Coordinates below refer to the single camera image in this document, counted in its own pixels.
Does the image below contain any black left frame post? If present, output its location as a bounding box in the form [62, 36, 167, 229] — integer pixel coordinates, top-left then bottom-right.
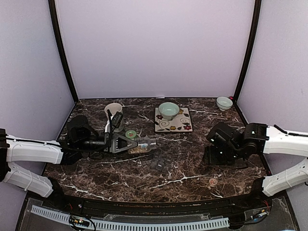
[48, 0, 79, 104]

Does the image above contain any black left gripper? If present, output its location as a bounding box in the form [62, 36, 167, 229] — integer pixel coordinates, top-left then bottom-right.
[77, 132, 138, 155]

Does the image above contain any light green ceramic bowl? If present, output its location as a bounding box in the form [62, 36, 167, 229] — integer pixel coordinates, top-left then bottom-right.
[158, 102, 180, 120]

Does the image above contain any black right frame post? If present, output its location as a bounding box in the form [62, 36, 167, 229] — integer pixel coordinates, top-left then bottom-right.
[233, 0, 262, 104]

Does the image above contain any square floral ceramic plate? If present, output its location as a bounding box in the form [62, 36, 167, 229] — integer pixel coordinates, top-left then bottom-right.
[154, 107, 193, 133]

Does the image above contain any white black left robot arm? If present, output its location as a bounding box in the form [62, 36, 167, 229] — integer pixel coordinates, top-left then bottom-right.
[0, 113, 138, 210]

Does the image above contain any clear bottle cap orange sticker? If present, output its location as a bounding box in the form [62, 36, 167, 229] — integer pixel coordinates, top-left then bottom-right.
[208, 178, 218, 187]

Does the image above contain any white slotted cable duct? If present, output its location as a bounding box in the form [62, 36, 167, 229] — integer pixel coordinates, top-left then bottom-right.
[30, 205, 230, 231]

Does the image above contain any black frame post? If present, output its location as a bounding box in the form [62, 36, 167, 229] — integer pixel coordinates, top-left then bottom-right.
[233, 0, 262, 104]
[48, 0, 79, 104]

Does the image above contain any green labelled supplement bottle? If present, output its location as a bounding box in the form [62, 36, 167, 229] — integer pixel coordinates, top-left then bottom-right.
[125, 130, 137, 140]

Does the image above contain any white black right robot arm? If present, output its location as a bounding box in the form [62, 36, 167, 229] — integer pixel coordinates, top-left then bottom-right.
[203, 122, 308, 209]

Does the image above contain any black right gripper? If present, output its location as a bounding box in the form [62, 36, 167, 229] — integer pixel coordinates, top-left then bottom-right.
[203, 145, 244, 166]

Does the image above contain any small white-green ceramic bowl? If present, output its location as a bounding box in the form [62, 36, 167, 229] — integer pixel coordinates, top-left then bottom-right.
[216, 96, 233, 111]

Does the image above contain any clear pill bottle green label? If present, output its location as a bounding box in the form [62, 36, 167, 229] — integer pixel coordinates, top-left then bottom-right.
[128, 137, 157, 154]

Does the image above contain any white floral ceramic mug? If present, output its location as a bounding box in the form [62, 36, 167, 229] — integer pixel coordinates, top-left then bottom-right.
[104, 103, 124, 132]

